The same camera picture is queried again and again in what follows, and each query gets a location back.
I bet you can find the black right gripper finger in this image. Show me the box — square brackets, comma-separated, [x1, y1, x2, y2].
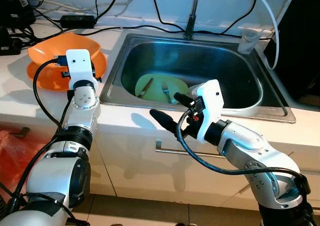
[150, 108, 180, 135]
[173, 92, 197, 109]

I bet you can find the metal fork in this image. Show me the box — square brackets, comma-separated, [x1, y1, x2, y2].
[160, 81, 174, 105]

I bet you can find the green plate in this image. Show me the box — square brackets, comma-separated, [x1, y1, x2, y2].
[135, 74, 190, 103]

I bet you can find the stainless steel sink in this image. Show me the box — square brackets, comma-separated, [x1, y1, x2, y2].
[99, 33, 297, 125]

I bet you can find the black power adapter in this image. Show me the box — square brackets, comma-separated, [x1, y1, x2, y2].
[60, 15, 97, 29]

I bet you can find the clear plastic cup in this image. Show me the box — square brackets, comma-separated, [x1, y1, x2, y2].
[238, 28, 264, 56]

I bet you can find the metal faucet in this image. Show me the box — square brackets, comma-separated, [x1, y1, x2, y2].
[183, 0, 221, 40]

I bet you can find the black power strip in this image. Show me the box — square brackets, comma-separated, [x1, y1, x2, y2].
[0, 28, 24, 56]

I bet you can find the black device with white labels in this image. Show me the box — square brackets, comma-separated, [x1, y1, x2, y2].
[0, 0, 36, 27]

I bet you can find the red plastic bag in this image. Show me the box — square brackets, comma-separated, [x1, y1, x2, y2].
[0, 128, 39, 198]

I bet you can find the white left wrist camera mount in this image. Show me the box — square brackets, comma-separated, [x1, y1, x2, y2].
[66, 49, 99, 90]

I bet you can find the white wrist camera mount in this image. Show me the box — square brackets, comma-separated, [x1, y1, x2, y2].
[66, 49, 99, 90]
[192, 79, 225, 145]

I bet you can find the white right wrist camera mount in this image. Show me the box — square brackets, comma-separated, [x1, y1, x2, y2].
[192, 79, 225, 145]

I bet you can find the metal cabinet handle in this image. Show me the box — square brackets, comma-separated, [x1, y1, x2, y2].
[155, 140, 222, 160]

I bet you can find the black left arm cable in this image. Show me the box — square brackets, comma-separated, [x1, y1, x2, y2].
[32, 57, 68, 133]

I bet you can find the black wall cable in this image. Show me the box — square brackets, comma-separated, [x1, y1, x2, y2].
[149, 0, 187, 33]
[219, 0, 260, 35]

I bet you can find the white water hose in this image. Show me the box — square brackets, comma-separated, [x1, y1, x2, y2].
[240, 0, 280, 70]

